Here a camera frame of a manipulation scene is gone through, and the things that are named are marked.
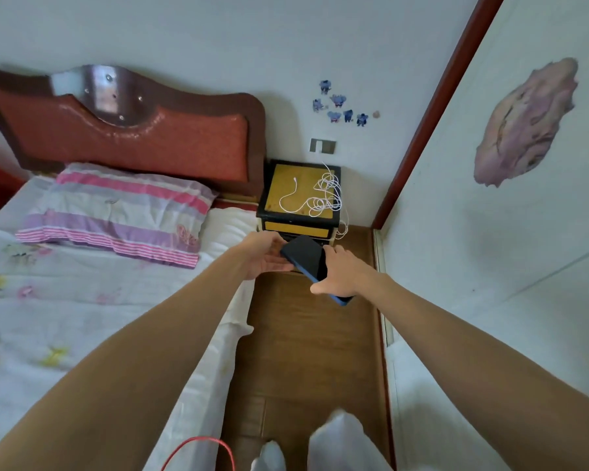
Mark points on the red brown door frame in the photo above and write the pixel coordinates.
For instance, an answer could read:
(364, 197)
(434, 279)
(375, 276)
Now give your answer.
(437, 102)

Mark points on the black and yellow nightstand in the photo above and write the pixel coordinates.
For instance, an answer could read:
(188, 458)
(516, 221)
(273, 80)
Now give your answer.
(299, 183)

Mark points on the blue smartphone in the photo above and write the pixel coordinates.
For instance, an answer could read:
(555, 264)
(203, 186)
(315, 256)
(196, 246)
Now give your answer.
(307, 255)

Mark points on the person's leg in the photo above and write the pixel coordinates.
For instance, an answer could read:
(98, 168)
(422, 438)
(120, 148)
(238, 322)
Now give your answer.
(343, 443)
(270, 458)

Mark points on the cluster of blue cartoon stickers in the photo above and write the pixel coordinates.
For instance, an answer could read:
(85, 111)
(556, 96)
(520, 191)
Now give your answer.
(338, 99)

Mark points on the person's right hand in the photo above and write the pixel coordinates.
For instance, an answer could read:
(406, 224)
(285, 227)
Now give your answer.
(346, 277)

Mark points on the person's right leg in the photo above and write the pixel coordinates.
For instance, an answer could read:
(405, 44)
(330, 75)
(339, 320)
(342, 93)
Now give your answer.
(343, 443)

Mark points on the person's left leg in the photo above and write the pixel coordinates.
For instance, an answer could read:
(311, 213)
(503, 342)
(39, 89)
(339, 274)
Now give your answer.
(270, 458)

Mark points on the red brown bed headboard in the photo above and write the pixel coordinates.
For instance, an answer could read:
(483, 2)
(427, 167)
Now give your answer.
(176, 142)

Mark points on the person's left hand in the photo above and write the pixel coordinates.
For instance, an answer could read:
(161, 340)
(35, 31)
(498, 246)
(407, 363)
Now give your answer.
(260, 252)

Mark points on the large purple wall decal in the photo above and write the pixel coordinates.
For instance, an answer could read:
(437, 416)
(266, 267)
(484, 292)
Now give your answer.
(525, 122)

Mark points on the person's right thumb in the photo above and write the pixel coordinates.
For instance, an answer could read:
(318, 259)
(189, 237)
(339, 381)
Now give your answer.
(320, 288)

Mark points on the person's left thumb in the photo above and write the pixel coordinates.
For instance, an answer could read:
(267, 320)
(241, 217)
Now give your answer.
(283, 267)

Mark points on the person's left forearm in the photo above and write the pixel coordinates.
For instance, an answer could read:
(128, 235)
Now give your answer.
(127, 362)

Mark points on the person's right forearm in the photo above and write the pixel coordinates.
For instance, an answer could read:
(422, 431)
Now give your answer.
(471, 372)

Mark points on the metal wall socket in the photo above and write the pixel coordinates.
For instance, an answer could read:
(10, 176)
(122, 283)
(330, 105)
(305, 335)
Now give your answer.
(324, 146)

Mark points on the pink purple striped pillow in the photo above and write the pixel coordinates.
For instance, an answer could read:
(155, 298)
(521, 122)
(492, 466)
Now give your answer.
(127, 210)

